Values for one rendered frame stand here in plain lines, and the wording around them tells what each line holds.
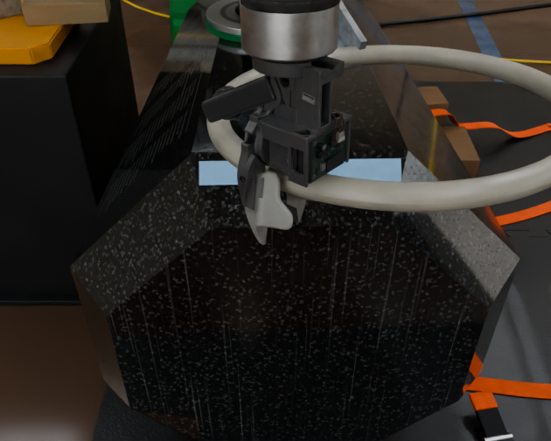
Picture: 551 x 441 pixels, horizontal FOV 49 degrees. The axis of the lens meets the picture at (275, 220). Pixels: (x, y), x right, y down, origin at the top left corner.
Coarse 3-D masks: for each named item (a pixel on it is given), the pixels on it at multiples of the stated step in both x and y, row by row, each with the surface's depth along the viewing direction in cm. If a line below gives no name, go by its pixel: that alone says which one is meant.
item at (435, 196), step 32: (352, 64) 99; (416, 64) 98; (448, 64) 95; (480, 64) 92; (512, 64) 88; (544, 96) 83; (224, 128) 73; (544, 160) 63; (288, 192) 64; (320, 192) 61; (352, 192) 60; (384, 192) 59; (416, 192) 59; (448, 192) 59; (480, 192) 59; (512, 192) 60
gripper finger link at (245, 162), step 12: (252, 144) 60; (240, 156) 61; (252, 156) 61; (240, 168) 61; (252, 168) 61; (264, 168) 62; (240, 180) 62; (252, 180) 62; (240, 192) 63; (252, 192) 63; (252, 204) 63
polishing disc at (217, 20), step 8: (224, 0) 139; (232, 0) 139; (208, 8) 136; (216, 8) 136; (224, 8) 135; (232, 8) 135; (208, 16) 132; (216, 16) 132; (224, 16) 132; (232, 16) 132; (216, 24) 129; (224, 24) 128; (232, 24) 128; (240, 24) 128; (232, 32) 127; (240, 32) 127
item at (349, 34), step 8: (344, 8) 102; (344, 16) 101; (344, 24) 101; (352, 24) 99; (344, 32) 102; (352, 32) 99; (360, 32) 98; (344, 40) 102; (352, 40) 99; (360, 40) 97; (360, 48) 97
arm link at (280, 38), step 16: (240, 0) 55; (240, 16) 54; (256, 16) 52; (272, 16) 51; (288, 16) 51; (304, 16) 51; (320, 16) 51; (336, 16) 53; (256, 32) 52; (272, 32) 52; (288, 32) 51; (304, 32) 52; (320, 32) 52; (336, 32) 54; (256, 48) 53; (272, 48) 52; (288, 48) 52; (304, 48) 52; (320, 48) 53; (336, 48) 55
